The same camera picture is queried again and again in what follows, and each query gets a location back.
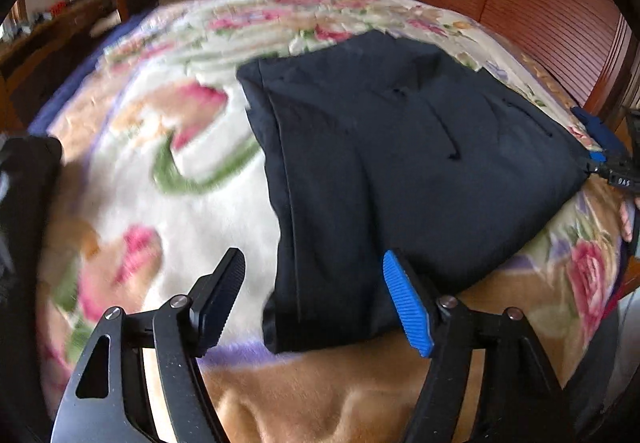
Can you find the blue bed sheet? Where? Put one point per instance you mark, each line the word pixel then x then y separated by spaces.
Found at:
pixel 80 78

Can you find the black pants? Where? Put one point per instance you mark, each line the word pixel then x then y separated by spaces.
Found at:
pixel 400 163

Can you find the dark crumpled garment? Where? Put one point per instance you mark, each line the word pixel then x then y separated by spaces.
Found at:
pixel 25 223

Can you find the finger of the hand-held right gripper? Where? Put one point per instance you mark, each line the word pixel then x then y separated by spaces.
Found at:
pixel 597 157
pixel 592 130

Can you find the long wooden dresser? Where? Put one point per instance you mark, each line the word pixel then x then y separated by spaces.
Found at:
pixel 50 53

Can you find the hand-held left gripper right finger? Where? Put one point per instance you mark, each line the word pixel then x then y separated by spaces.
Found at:
pixel 411 310

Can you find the wooden wardrobe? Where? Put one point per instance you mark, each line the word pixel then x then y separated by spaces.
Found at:
pixel 525 13

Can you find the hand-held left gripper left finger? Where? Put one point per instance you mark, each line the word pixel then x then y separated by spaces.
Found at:
pixel 224 300

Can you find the floral blanket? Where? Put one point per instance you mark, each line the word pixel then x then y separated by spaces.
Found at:
pixel 190 193

